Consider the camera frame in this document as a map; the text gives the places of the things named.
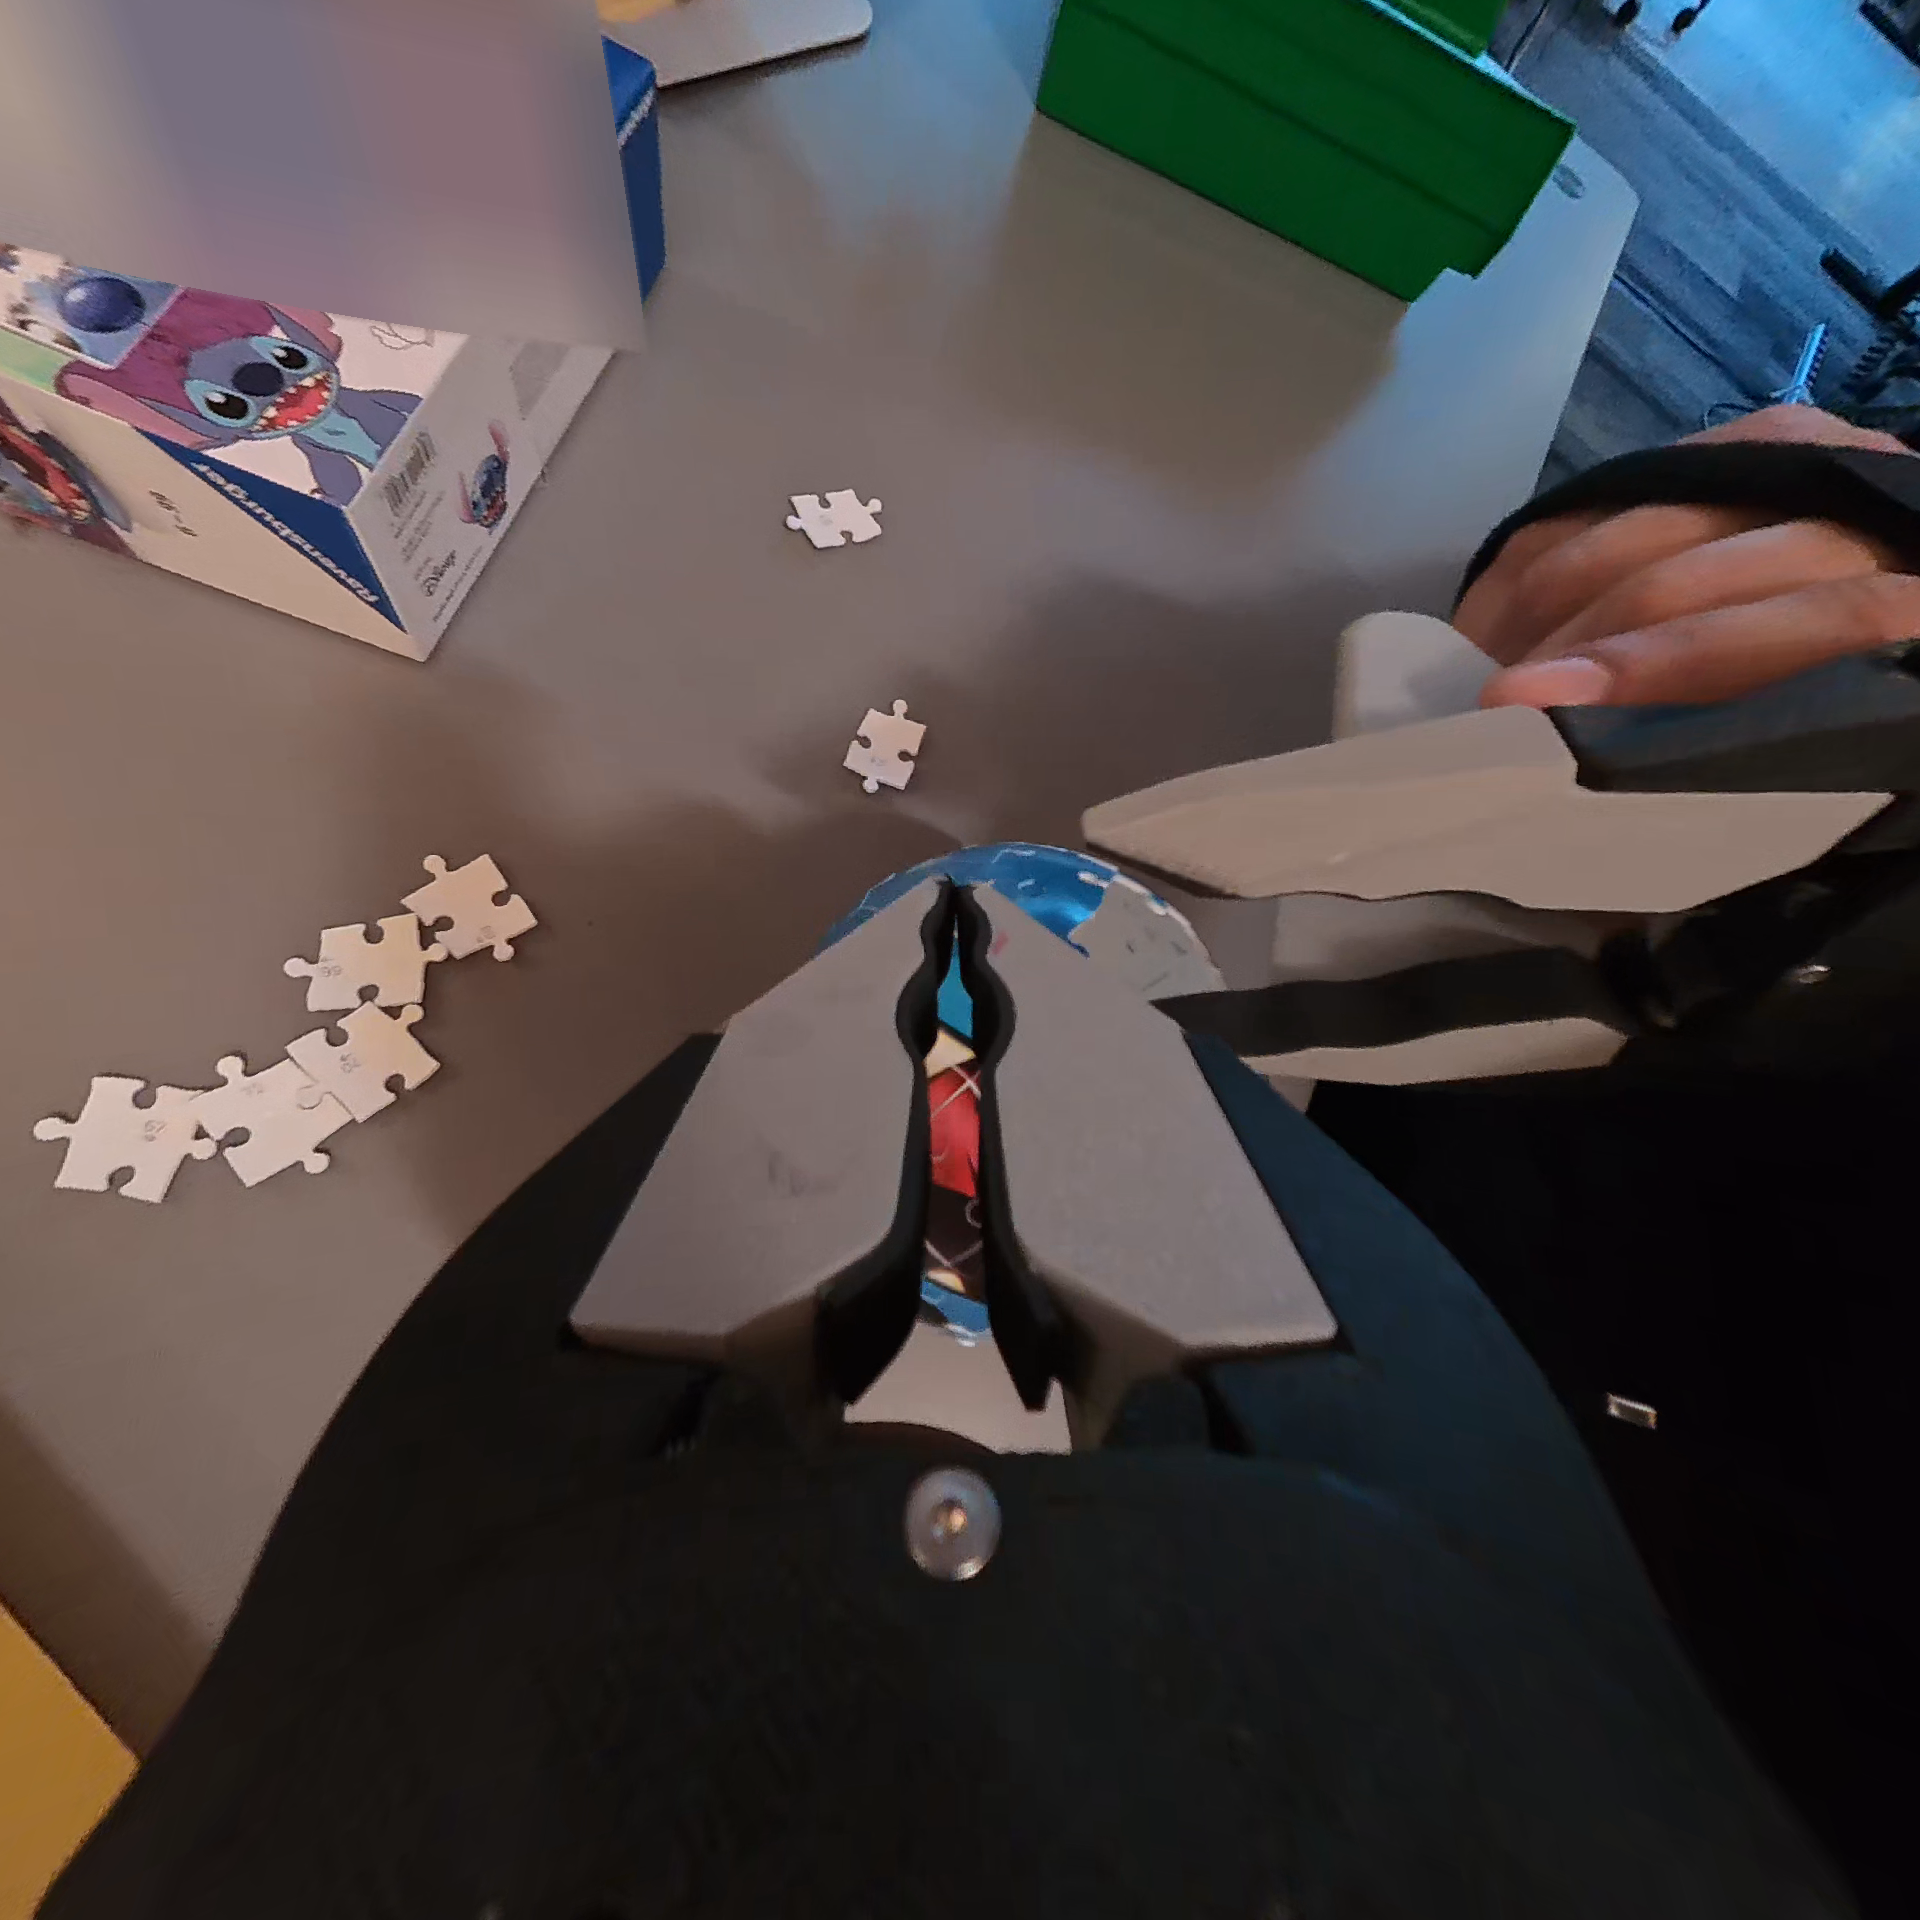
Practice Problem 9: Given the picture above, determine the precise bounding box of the yellow box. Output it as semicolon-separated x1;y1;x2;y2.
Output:
0;1601;140;1920

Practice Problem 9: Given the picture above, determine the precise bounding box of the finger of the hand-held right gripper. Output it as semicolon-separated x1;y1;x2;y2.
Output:
1170;891;1651;1086
1079;704;1900;911

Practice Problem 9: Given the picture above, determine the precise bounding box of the green box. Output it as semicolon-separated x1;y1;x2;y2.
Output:
1033;0;1577;302

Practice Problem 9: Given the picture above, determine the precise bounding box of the blue puzzle ball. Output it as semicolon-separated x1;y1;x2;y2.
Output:
815;839;1223;1352

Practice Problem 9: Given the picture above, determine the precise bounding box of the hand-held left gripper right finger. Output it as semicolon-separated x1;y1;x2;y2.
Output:
955;883;1338;1452

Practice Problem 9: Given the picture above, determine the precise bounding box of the person's right hand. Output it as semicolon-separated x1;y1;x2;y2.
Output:
1473;516;1920;711

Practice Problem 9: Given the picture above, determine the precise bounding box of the blue box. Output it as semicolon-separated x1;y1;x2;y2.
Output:
599;31;670;302

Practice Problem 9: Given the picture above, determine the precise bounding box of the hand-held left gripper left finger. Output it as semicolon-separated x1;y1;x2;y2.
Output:
570;881;959;1408

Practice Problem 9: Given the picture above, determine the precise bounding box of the cartoon print puzzle box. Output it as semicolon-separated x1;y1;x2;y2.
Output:
0;240;617;666

